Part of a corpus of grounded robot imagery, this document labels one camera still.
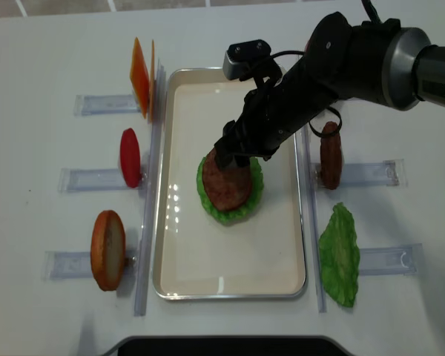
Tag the clear left acrylic rack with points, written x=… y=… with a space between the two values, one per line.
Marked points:
x=62 y=265

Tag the bun half with white face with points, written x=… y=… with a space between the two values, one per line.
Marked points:
x=107 y=250

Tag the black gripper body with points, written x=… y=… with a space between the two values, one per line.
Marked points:
x=272 y=115

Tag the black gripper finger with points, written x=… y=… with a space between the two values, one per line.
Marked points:
x=229 y=161

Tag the black base at bottom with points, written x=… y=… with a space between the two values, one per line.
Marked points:
x=240 y=345

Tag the brown meat patty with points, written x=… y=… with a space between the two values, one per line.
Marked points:
x=229 y=189
x=331 y=161

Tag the green lettuce leaf on tray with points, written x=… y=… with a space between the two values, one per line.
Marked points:
x=246 y=209

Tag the clear acrylic rack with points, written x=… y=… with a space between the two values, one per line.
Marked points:
x=404 y=259
x=62 y=265

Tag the clear right acrylic rack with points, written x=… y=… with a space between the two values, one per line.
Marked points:
x=404 y=259

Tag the green standing lettuce leaf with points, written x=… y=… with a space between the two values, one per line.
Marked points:
x=340 y=257

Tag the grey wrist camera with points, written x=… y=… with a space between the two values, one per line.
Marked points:
x=241 y=58

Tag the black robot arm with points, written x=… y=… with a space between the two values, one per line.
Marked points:
x=379 y=62

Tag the orange cheese slice front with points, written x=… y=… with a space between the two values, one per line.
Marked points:
x=139 y=78

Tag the red standing tomato slice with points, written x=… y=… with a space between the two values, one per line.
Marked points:
x=130 y=159

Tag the white metal tray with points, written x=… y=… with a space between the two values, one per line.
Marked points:
x=196 y=257

